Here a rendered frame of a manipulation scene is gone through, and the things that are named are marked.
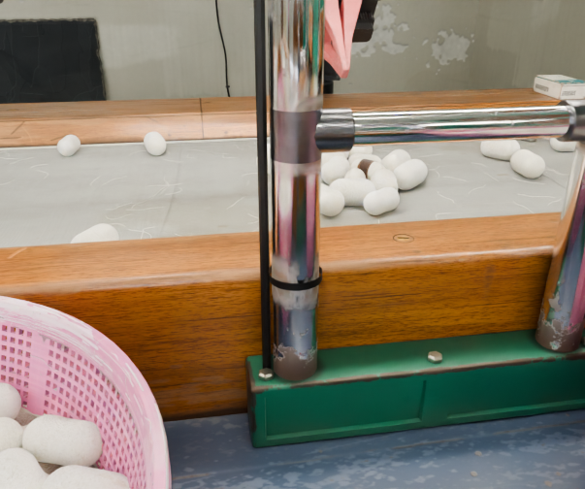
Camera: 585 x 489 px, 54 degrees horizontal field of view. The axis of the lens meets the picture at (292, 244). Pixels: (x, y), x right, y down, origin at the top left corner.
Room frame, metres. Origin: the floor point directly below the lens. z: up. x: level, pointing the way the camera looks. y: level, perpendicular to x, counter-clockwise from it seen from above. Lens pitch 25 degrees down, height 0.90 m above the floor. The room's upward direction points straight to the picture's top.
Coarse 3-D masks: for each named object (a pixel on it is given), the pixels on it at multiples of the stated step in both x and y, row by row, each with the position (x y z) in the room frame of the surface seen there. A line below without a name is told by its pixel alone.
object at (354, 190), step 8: (336, 184) 0.41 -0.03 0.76; (344, 184) 0.41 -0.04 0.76; (352, 184) 0.41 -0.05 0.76; (360, 184) 0.41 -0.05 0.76; (368, 184) 0.41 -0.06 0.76; (344, 192) 0.41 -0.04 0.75; (352, 192) 0.41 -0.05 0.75; (360, 192) 0.41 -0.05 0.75; (368, 192) 0.41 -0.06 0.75; (344, 200) 0.41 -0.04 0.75; (352, 200) 0.41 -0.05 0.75; (360, 200) 0.41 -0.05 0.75
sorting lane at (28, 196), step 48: (144, 144) 0.59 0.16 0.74; (192, 144) 0.60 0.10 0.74; (240, 144) 0.60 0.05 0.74; (432, 144) 0.60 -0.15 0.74; (480, 144) 0.60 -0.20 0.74; (528, 144) 0.60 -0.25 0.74; (0, 192) 0.45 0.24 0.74; (48, 192) 0.45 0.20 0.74; (96, 192) 0.45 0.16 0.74; (144, 192) 0.45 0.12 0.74; (192, 192) 0.45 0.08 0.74; (240, 192) 0.45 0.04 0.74; (432, 192) 0.45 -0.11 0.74; (480, 192) 0.45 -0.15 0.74; (528, 192) 0.45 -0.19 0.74; (0, 240) 0.35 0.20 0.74; (48, 240) 0.35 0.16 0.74
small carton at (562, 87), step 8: (536, 80) 0.76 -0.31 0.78; (544, 80) 0.74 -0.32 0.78; (552, 80) 0.73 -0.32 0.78; (560, 80) 0.73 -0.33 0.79; (568, 80) 0.73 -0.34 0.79; (576, 80) 0.73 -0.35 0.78; (536, 88) 0.76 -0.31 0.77; (544, 88) 0.74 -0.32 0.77; (552, 88) 0.72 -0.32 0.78; (560, 88) 0.71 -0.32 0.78; (568, 88) 0.71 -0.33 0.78; (576, 88) 0.71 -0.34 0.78; (584, 88) 0.71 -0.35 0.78; (552, 96) 0.72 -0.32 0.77; (560, 96) 0.71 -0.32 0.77; (568, 96) 0.71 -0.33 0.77; (576, 96) 0.71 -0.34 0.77; (584, 96) 0.71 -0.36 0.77
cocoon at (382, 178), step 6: (378, 174) 0.44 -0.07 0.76; (384, 174) 0.43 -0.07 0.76; (390, 174) 0.44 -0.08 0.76; (372, 180) 0.44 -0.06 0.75; (378, 180) 0.42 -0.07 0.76; (384, 180) 0.42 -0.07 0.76; (390, 180) 0.42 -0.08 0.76; (396, 180) 0.44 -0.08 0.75; (378, 186) 0.42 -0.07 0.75; (384, 186) 0.42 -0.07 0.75; (390, 186) 0.42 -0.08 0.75; (396, 186) 0.42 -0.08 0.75
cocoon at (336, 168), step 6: (336, 156) 0.48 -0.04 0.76; (330, 162) 0.47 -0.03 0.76; (336, 162) 0.47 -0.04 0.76; (342, 162) 0.47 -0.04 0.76; (324, 168) 0.46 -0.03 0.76; (330, 168) 0.46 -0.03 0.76; (336, 168) 0.46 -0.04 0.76; (342, 168) 0.46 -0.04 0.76; (348, 168) 0.48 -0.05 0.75; (324, 174) 0.46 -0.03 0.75; (330, 174) 0.46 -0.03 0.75; (336, 174) 0.46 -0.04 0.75; (342, 174) 0.46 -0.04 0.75; (324, 180) 0.46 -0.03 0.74; (330, 180) 0.46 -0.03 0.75
